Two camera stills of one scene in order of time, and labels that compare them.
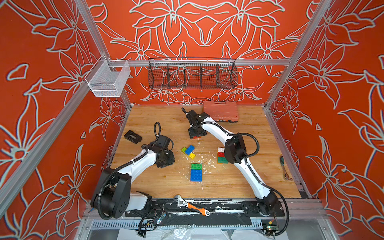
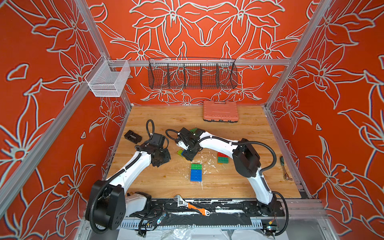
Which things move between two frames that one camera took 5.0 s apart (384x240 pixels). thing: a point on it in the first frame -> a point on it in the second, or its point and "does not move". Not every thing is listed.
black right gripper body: (197, 130) -> (191, 150)
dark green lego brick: (222, 160) does not move
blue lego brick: (196, 177) does not move
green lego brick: (196, 166) does not move
